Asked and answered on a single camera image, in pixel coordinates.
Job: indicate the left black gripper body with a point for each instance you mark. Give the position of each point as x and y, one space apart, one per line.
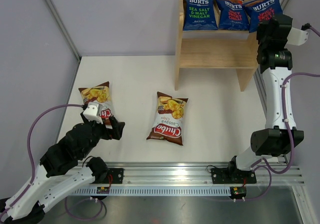
100 131

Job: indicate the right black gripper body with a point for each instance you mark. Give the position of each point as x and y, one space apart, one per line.
260 36

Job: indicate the blue Burts chilli bag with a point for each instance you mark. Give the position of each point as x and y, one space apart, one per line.
232 15
261 10

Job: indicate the large Chuba cassava chips bag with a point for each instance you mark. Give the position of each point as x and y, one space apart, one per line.
168 120

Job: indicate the blue Burts sea salt bag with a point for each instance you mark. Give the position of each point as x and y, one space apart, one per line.
199 15

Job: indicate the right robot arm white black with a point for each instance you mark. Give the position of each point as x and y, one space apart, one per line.
291 136

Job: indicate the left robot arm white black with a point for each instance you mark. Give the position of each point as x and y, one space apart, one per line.
43 191

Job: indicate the left Chuba cassava chips bag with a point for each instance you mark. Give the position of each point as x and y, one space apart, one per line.
100 94

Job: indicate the wooden two-tier shelf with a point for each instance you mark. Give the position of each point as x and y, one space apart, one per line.
220 49

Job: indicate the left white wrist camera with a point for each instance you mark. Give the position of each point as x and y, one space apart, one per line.
93 112

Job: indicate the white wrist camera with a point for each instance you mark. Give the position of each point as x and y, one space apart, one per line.
297 37
93 112

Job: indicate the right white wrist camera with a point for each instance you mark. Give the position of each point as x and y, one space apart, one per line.
297 37

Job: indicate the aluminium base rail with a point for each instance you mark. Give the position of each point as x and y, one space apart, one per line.
160 179

